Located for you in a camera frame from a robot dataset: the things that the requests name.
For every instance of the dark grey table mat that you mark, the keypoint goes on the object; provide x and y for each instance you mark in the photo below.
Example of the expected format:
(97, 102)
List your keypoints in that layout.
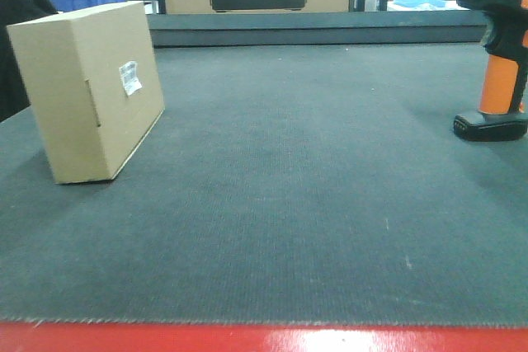
(302, 184)

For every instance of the orange black barcode scanner gun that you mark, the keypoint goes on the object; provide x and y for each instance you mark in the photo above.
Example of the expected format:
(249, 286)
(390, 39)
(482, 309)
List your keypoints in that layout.
(501, 115)

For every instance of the small brown cardboard package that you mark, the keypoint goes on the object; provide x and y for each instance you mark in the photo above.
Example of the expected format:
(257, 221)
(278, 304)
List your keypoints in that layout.
(90, 128)

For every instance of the blue tray in background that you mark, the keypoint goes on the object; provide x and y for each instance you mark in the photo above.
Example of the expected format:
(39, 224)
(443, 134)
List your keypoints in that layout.
(423, 5)

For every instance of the white barcode label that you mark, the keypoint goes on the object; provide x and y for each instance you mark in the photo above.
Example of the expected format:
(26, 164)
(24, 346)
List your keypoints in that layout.
(129, 78)

